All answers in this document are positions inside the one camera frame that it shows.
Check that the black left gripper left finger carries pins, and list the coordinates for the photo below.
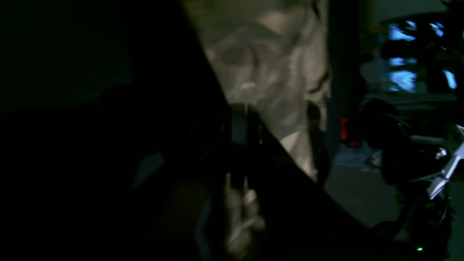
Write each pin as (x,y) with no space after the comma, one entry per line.
(175,208)

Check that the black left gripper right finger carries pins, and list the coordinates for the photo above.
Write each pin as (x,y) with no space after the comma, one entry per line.
(303,222)

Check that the camouflage t-shirt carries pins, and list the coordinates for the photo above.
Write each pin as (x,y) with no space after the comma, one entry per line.
(269,57)

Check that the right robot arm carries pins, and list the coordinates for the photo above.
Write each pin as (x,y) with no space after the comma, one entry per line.
(420,169)

